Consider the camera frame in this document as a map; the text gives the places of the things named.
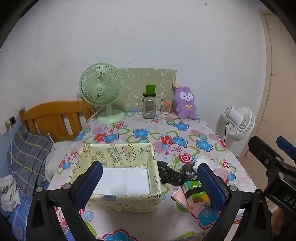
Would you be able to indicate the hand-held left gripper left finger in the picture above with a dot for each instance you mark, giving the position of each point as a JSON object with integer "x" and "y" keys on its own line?
{"x": 90, "y": 185}

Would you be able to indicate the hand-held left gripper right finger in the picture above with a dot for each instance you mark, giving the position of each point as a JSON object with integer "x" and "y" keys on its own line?
{"x": 210, "y": 185}

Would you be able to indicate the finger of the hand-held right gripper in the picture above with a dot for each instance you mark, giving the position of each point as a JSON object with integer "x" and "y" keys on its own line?
{"x": 261, "y": 150}
{"x": 286, "y": 146}

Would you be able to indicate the green tissue packet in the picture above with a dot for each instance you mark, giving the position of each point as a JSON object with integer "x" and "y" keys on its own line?
{"x": 193, "y": 193}

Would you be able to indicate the white tissue pack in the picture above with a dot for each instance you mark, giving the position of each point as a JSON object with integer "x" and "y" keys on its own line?
{"x": 200, "y": 161}

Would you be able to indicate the pink packet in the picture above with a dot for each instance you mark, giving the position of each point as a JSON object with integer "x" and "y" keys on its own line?
{"x": 182, "y": 199}

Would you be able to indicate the black plastic bag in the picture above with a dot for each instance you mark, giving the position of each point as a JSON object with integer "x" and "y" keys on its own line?
{"x": 170, "y": 175}

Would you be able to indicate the yellow cartoon fabric storage box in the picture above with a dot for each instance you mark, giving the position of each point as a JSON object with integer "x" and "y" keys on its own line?
{"x": 129, "y": 153}

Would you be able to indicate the person's right hand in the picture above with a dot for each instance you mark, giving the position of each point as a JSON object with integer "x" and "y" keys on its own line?
{"x": 278, "y": 220}

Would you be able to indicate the white standing fan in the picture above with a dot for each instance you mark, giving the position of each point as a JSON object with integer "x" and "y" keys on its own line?
{"x": 242, "y": 125}

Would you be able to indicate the grey plaid pillow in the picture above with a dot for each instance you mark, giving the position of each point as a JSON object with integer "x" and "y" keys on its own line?
{"x": 27, "y": 157}

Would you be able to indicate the floral tablecloth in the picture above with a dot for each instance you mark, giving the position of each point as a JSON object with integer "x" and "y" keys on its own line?
{"x": 143, "y": 134}

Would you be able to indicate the blue bedsheet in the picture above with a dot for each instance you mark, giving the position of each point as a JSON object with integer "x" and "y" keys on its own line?
{"x": 20, "y": 217}

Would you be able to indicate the beige door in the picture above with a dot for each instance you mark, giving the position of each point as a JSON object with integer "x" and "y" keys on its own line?
{"x": 277, "y": 69}

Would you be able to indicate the wooden bed headboard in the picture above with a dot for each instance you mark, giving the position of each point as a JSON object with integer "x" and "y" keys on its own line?
{"x": 48, "y": 115}

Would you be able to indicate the crumpled white grey cloth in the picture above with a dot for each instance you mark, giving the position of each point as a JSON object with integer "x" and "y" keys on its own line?
{"x": 9, "y": 194}

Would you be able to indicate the purple bunny plush toy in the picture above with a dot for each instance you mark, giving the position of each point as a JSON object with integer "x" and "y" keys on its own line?
{"x": 185, "y": 104}

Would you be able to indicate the small jar with orange lid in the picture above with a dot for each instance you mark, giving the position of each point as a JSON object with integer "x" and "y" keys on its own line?
{"x": 166, "y": 109}

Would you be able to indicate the glass jar mug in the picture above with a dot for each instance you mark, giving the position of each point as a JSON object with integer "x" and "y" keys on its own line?
{"x": 149, "y": 107}

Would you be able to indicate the green desk fan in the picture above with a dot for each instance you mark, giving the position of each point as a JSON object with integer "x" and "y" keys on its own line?
{"x": 99, "y": 88}

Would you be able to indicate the green plastic cup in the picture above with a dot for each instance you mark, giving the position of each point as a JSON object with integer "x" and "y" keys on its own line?
{"x": 150, "y": 90}

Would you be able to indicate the green patterned board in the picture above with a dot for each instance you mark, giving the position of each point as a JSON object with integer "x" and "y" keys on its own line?
{"x": 138, "y": 78}

